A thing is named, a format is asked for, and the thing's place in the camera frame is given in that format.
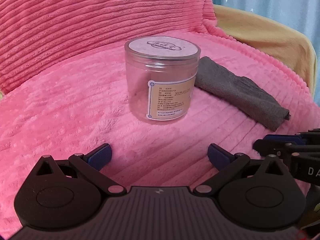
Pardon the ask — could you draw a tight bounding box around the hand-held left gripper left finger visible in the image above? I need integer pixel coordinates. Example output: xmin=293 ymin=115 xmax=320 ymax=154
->
xmin=35 ymin=143 xmax=127 ymax=197

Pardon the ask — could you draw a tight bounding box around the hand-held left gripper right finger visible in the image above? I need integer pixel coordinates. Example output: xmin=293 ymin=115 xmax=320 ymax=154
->
xmin=195 ymin=143 xmax=288 ymax=196

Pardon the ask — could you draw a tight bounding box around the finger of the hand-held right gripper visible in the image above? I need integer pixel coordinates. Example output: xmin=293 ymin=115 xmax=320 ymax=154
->
xmin=264 ymin=129 xmax=320 ymax=146
xmin=252 ymin=140 xmax=320 ymax=160

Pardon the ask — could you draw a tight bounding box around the grey cleaning cloth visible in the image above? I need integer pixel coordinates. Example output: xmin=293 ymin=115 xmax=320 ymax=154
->
xmin=194 ymin=56 xmax=292 ymax=132

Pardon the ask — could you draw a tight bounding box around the clear plastic jar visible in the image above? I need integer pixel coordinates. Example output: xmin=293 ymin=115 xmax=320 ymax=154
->
xmin=125 ymin=51 xmax=199 ymax=126

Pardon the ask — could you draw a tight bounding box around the round white jar lid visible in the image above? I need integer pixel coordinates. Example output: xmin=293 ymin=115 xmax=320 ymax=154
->
xmin=124 ymin=37 xmax=202 ymax=61

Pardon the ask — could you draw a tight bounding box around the pink ribbed fleece blanket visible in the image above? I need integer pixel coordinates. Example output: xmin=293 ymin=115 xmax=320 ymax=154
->
xmin=0 ymin=0 xmax=320 ymax=240

